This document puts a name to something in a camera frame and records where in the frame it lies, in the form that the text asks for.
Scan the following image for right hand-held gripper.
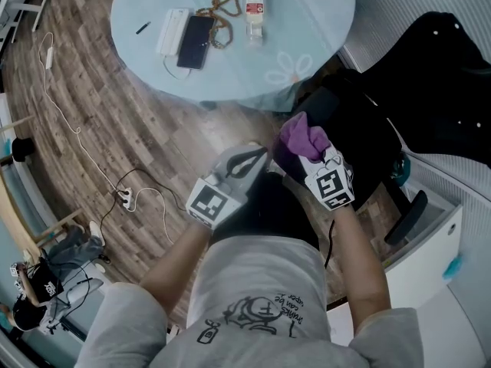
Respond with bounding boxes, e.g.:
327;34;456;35
298;146;357;212

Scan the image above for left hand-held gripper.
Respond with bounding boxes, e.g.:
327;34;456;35
186;144;271;232

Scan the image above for purple cloth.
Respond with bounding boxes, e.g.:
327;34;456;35
272;111;333;179

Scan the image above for person's right forearm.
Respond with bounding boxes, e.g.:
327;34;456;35
331;205;387;335

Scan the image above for person's left forearm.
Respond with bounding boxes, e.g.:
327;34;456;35
140;220;210;316

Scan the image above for teal cloth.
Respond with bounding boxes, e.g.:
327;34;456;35
441;255;464;281

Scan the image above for black office chair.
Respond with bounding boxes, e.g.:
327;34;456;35
291;11;491;247

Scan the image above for person's black trousers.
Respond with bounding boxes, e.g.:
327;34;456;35
213;174;321;251

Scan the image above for bin with black bag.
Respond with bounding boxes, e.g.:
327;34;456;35
390;153;412;186

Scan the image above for person's grey printed shirt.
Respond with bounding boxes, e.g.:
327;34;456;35
74;238;425;368

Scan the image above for white power strip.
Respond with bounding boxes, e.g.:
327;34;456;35
116;188;136;212

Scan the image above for round table with blue tablecloth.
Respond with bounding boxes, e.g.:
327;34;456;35
110;0;356;111

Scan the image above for black smartphone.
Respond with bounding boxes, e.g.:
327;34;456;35
176;15;216;71

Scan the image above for black jacket with white buttons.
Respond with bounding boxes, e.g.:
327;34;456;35
360;11;491;164

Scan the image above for white square table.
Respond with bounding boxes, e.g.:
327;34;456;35
383;201;464;310

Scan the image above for white power bank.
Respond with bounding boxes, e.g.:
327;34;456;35
156;8;191;57

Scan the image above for small white bottle red label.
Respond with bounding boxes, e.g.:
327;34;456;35
245;0;266;48

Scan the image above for black hat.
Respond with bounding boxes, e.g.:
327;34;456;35
11;137;35;164

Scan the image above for wooden table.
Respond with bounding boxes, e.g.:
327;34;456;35
0;115;84;252

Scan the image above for white leg desk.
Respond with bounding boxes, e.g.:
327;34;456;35
0;0;53;44

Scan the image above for short white looped cable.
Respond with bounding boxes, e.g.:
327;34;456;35
133;186;176;247

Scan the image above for black floor cable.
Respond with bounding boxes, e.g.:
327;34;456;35
100;166;187;241

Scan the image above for brown beaded necklace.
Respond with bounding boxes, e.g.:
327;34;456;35
195;0;243;51

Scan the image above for long white floor cable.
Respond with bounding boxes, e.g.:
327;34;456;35
38;31;127;195

